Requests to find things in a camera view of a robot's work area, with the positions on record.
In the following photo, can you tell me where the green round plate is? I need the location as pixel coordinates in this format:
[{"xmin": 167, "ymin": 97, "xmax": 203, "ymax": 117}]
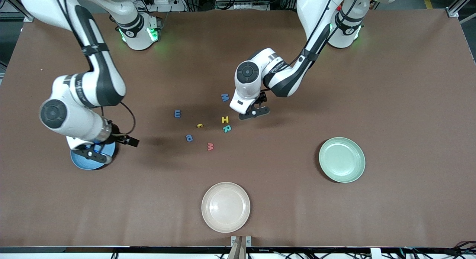
[{"xmin": 318, "ymin": 137, "xmax": 366, "ymax": 184}]

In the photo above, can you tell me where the beige round plate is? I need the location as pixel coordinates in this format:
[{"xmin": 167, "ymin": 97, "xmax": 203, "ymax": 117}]
[{"xmin": 201, "ymin": 182, "xmax": 251, "ymax": 233}]

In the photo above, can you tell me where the white table frame rail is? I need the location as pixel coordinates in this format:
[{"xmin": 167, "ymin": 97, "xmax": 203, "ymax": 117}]
[{"xmin": 0, "ymin": 246, "xmax": 476, "ymax": 259}]

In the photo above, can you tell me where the brown table cover sheet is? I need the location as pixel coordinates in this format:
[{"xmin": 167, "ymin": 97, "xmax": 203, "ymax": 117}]
[{"xmin": 0, "ymin": 9, "xmax": 476, "ymax": 248}]

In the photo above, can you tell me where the blue round plate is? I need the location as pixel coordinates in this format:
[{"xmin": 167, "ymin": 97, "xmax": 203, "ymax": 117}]
[{"xmin": 70, "ymin": 140, "xmax": 119, "ymax": 171}]

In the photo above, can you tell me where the tan camera post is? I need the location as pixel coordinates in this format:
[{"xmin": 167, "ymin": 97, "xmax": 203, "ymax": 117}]
[{"xmin": 228, "ymin": 237, "xmax": 248, "ymax": 259}]

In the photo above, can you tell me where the white power strip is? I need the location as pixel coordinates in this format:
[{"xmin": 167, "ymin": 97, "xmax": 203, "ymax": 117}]
[{"xmin": 147, "ymin": 0, "xmax": 186, "ymax": 12}]

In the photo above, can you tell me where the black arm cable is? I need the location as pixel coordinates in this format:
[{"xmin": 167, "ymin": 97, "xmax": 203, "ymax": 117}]
[
  {"xmin": 52, "ymin": 0, "xmax": 136, "ymax": 137},
  {"xmin": 283, "ymin": 0, "xmax": 357, "ymax": 72}
]

